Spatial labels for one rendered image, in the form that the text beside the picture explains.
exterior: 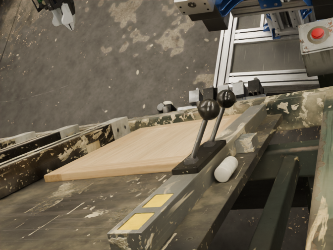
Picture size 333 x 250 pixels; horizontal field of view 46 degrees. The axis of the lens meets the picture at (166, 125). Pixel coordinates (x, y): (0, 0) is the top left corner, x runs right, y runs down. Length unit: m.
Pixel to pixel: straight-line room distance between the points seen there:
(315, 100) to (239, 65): 1.01
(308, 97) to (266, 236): 0.78
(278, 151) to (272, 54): 1.28
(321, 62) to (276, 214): 0.84
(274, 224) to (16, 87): 3.12
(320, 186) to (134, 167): 0.51
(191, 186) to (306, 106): 0.78
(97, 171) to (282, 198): 0.44
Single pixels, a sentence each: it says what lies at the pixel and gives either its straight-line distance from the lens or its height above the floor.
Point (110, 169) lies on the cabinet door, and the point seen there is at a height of 1.36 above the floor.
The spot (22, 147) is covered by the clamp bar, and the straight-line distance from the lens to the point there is 1.43.
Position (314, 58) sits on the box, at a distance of 1.43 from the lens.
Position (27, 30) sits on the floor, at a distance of 3.88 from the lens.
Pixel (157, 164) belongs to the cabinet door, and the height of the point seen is 1.36.
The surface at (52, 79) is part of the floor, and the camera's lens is 3.34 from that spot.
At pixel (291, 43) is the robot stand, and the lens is 2.29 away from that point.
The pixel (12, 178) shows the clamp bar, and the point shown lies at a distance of 1.06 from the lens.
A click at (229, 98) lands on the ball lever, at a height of 1.45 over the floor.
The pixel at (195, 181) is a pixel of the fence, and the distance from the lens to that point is 0.66.
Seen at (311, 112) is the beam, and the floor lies 0.87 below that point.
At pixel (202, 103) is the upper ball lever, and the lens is 0.67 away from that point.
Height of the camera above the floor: 2.12
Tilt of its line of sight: 56 degrees down
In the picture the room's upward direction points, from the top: 50 degrees counter-clockwise
